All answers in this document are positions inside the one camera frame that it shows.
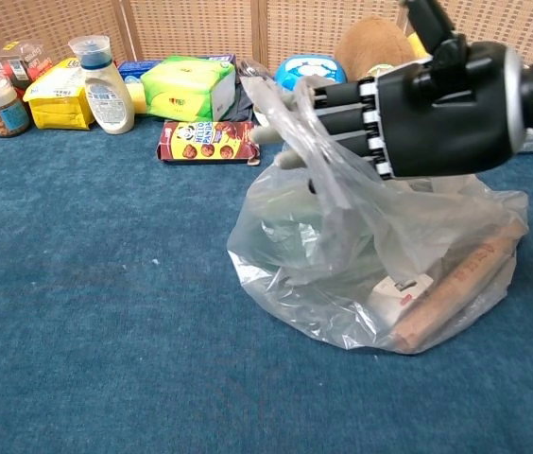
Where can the green tissue pack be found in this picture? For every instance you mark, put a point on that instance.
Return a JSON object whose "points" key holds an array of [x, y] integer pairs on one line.
{"points": [[181, 90]]}

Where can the small white box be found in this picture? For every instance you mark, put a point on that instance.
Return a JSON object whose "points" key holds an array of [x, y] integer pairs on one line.
{"points": [[399, 295]]}

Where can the clear plastic wrapped pack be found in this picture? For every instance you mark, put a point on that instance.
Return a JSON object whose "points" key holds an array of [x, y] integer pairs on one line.
{"points": [[253, 70]]}

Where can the brown plush toy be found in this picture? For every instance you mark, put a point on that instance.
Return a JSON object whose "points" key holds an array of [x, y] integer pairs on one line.
{"points": [[375, 45]]}

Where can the purple box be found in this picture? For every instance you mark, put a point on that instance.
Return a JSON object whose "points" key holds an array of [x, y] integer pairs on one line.
{"points": [[223, 59]]}

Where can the green decorated egg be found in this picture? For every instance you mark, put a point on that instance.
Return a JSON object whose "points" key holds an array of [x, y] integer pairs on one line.
{"points": [[382, 70]]}

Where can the yellow snack package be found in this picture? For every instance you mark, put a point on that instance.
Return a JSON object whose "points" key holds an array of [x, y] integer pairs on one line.
{"points": [[58, 101]]}

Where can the green packet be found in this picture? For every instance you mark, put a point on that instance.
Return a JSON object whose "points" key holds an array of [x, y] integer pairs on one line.
{"points": [[295, 236]]}

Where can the long brown cardboard box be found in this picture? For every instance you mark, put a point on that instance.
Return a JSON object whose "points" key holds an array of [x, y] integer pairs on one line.
{"points": [[465, 279]]}

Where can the white bottle with blue cap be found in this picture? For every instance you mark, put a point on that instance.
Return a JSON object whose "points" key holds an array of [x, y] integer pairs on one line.
{"points": [[106, 94]]}

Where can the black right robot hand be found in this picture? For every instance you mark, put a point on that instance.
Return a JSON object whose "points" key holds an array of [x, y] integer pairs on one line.
{"points": [[446, 113]]}

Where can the dark grey cloth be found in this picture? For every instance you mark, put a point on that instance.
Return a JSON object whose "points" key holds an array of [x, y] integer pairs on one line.
{"points": [[244, 108]]}

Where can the blue box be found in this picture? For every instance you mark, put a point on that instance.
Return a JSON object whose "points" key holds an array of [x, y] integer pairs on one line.
{"points": [[134, 71]]}

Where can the wicker folding screen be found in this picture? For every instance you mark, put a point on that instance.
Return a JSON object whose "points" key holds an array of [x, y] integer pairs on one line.
{"points": [[191, 26]]}

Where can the yellow sponge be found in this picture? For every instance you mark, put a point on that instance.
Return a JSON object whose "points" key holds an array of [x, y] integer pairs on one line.
{"points": [[137, 99]]}

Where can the clear plastic food container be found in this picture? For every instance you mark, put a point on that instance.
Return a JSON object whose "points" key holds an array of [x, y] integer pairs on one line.
{"points": [[18, 64]]}

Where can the yellow plush toy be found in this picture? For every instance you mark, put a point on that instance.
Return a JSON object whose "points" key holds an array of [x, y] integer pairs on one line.
{"points": [[417, 47]]}

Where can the clear plastic bag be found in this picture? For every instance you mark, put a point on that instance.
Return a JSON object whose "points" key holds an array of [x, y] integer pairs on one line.
{"points": [[389, 222]]}

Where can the blue plastic toy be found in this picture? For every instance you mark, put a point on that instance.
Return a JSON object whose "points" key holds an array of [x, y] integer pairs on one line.
{"points": [[311, 68]]}

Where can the Hello Panda biscuit box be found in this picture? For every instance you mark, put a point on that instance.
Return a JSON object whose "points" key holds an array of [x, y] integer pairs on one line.
{"points": [[207, 142]]}

